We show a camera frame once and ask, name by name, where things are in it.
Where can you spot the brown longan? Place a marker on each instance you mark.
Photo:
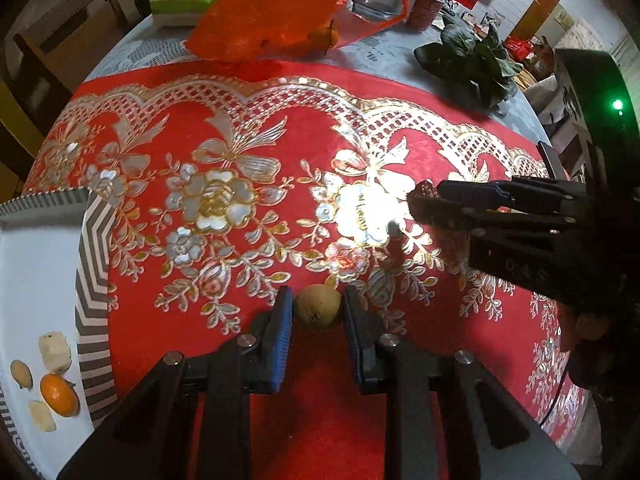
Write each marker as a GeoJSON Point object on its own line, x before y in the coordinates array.
{"type": "Point", "coordinates": [21, 374]}

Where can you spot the small orange tangerine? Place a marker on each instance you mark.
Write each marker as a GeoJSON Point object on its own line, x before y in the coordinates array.
{"type": "Point", "coordinates": [59, 395]}

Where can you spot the grey lace tablecloth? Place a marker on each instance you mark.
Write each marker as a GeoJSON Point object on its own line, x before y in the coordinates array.
{"type": "Point", "coordinates": [387, 54]}

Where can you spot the red floral table mat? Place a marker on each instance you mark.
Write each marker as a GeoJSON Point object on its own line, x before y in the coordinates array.
{"type": "Point", "coordinates": [229, 182]}

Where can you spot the brown longan fruit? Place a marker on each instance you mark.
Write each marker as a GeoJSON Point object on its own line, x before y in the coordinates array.
{"type": "Point", "coordinates": [318, 305]}

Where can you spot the striped white tray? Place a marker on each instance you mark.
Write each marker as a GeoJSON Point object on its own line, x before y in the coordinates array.
{"type": "Point", "coordinates": [54, 276]}

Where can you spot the pale sugarcane piece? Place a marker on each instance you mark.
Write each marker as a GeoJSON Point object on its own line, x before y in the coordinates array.
{"type": "Point", "coordinates": [55, 352]}

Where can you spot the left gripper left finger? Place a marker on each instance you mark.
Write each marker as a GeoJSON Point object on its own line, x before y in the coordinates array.
{"type": "Point", "coordinates": [190, 417]}

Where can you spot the pale sugarcane slice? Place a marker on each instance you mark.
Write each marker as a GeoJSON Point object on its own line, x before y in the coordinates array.
{"type": "Point", "coordinates": [41, 416]}

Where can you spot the red patterned mug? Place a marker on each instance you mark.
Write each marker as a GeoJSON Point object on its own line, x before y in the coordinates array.
{"type": "Point", "coordinates": [423, 13]}

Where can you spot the green leafy vegetable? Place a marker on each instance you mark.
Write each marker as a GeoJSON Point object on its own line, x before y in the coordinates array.
{"type": "Point", "coordinates": [482, 64]}

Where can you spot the wooden chair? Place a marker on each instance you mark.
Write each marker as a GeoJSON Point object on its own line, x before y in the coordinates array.
{"type": "Point", "coordinates": [59, 51]}

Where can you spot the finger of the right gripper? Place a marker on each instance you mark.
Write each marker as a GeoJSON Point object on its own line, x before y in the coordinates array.
{"type": "Point", "coordinates": [495, 190]}
{"type": "Point", "coordinates": [434, 211]}

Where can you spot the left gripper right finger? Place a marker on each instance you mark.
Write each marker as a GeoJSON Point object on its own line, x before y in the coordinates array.
{"type": "Point", "coordinates": [446, 416]}

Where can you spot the orange plastic bag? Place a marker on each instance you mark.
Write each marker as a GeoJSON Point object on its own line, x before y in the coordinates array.
{"type": "Point", "coordinates": [243, 30]}

